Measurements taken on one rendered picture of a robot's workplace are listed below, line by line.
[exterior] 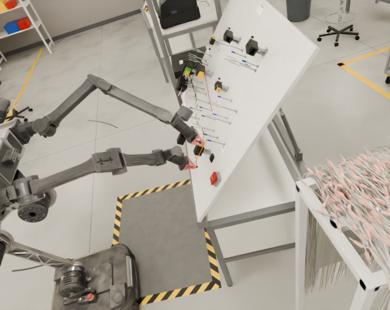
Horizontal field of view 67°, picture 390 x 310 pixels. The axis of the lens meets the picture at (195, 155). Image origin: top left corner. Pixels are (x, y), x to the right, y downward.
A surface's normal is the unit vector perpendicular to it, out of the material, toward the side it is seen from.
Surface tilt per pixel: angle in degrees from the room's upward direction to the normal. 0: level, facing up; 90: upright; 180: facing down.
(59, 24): 90
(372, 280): 0
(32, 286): 0
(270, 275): 0
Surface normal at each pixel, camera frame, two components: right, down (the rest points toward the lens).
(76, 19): 0.22, 0.62
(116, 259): -0.23, -0.71
